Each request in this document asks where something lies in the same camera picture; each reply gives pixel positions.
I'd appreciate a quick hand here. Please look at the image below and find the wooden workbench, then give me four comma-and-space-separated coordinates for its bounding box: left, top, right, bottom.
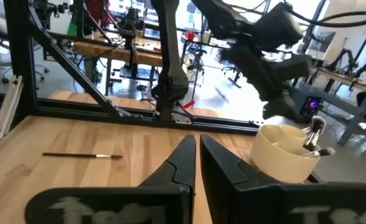
72, 30, 164, 94

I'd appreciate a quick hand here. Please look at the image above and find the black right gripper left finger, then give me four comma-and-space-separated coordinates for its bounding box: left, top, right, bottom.
24, 134, 197, 224

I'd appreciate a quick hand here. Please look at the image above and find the black aluminium table frame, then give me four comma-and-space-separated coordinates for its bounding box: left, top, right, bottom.
0, 0, 260, 147

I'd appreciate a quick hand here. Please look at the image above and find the computer with purple light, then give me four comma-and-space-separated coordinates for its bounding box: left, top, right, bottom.
301, 96, 322, 119

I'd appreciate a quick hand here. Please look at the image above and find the grey metal desk frame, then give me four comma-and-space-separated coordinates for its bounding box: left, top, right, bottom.
290, 85, 366, 146

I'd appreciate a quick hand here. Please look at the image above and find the thin brown detail brush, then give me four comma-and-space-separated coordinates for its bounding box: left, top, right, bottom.
42, 152, 123, 160

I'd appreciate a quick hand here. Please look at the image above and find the white office chair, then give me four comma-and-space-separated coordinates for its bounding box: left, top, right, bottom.
0, 46, 50, 85

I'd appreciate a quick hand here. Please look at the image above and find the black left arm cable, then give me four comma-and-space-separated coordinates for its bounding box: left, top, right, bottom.
282, 6, 366, 29

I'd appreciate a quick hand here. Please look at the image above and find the silver aluminium extrusion piece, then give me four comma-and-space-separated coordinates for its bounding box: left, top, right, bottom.
0, 74, 24, 141

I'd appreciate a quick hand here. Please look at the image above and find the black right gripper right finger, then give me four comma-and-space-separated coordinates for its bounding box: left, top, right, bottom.
200, 134, 366, 224

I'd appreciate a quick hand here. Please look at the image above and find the red tape tag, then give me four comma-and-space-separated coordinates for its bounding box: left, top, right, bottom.
182, 98, 196, 110

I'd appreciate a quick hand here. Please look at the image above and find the cream round divided organizer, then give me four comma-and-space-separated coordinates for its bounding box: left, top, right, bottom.
250, 123, 322, 184

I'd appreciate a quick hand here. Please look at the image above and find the wooden table with robots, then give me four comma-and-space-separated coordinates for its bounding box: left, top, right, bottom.
316, 48, 366, 97

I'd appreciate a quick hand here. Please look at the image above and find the black brush wide silver ferrule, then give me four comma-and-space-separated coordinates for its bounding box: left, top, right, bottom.
300, 147, 337, 158

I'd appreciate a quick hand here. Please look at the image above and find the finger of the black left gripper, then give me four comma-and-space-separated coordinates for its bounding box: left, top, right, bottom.
262, 98, 301, 123

